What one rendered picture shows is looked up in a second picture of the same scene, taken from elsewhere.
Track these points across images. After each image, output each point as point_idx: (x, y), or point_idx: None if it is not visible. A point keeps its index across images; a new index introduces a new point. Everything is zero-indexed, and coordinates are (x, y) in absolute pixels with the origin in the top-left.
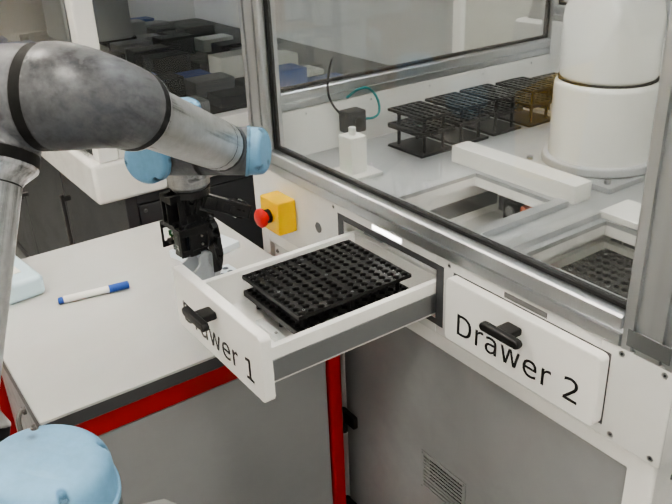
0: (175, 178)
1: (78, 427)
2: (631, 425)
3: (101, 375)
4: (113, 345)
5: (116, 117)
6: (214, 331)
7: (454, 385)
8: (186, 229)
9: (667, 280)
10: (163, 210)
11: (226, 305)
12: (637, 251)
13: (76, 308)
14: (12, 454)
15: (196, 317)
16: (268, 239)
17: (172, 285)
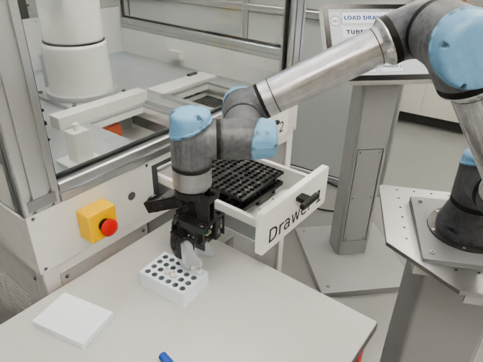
0: (211, 174)
1: (468, 153)
2: (290, 122)
3: (310, 312)
4: (268, 322)
5: None
6: (296, 210)
7: None
8: (217, 210)
9: (297, 60)
10: (209, 212)
11: (302, 181)
12: (290, 56)
13: None
14: None
15: (312, 197)
16: (57, 276)
17: (154, 322)
